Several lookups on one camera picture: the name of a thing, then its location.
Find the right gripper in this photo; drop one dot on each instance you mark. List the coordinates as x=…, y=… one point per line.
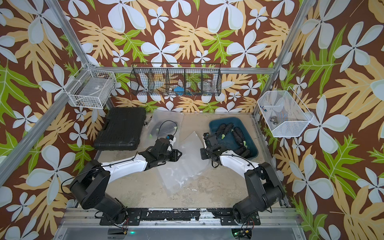
x=202, y=153

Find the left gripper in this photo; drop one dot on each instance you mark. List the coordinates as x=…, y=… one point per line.
x=175, y=155

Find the purple eggplant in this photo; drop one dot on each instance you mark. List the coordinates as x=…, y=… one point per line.
x=163, y=129

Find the clear zip-top bag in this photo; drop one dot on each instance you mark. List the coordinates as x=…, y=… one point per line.
x=162, y=116

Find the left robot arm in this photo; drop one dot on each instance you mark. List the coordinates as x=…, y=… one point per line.
x=89, y=187

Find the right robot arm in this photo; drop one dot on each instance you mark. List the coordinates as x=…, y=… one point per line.
x=263, y=185

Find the teal plastic bin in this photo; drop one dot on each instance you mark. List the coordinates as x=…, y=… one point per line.
x=229, y=141

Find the pile of eggplants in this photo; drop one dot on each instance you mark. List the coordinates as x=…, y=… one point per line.
x=225, y=129

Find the stack of clear bags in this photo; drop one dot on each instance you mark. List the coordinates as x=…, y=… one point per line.
x=177, y=175

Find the black tool case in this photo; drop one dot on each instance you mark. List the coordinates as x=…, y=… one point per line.
x=122, y=130

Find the white mesh basket right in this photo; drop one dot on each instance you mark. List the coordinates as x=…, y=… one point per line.
x=285, y=113

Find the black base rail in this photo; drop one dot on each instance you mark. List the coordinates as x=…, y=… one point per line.
x=136, y=216

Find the black wire basket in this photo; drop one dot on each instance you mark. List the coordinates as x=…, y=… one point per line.
x=195, y=79

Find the white wire basket left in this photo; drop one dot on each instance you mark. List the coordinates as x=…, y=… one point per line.
x=91, y=87

